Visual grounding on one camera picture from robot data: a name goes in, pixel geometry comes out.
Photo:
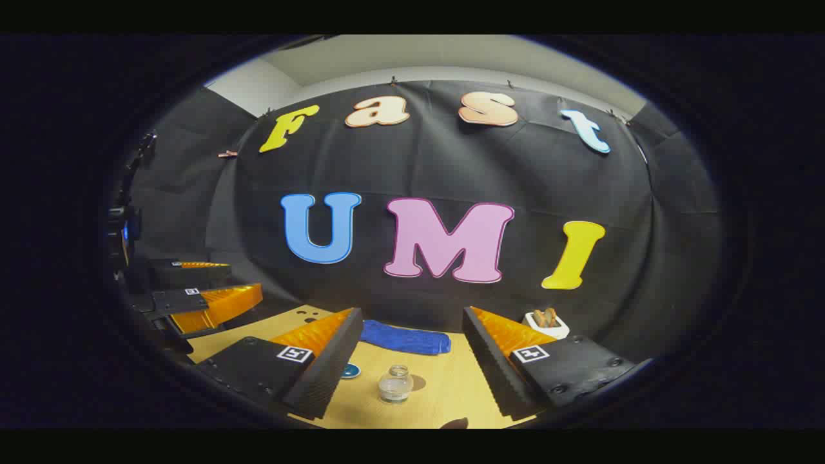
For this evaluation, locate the blue towel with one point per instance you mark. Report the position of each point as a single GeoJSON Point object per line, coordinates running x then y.
{"type": "Point", "coordinates": [406, 338]}

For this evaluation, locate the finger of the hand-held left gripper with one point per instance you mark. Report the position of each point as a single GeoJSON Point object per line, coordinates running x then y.
{"type": "Point", "coordinates": [187, 274]}
{"type": "Point", "coordinates": [177, 300]}

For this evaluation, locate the blue teacup lid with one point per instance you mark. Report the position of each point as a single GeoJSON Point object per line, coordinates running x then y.
{"type": "Point", "coordinates": [350, 370]}

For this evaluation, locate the toast slice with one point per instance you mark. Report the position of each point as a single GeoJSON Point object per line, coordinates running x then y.
{"type": "Point", "coordinates": [538, 317]}
{"type": "Point", "coordinates": [550, 316]}

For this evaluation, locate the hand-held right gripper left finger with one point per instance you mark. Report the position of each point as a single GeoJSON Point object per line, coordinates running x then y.
{"type": "Point", "coordinates": [329, 367]}

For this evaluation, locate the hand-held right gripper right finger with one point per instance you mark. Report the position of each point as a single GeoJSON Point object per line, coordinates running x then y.
{"type": "Point", "coordinates": [490, 361]}

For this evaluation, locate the clear plastic water bottle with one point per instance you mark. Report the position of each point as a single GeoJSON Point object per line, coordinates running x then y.
{"type": "Point", "coordinates": [395, 383]}

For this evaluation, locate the black backdrop cloth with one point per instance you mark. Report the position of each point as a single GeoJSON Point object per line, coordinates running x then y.
{"type": "Point", "coordinates": [451, 167]}

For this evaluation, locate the white toaster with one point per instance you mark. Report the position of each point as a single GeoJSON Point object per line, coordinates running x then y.
{"type": "Point", "coordinates": [548, 330]}

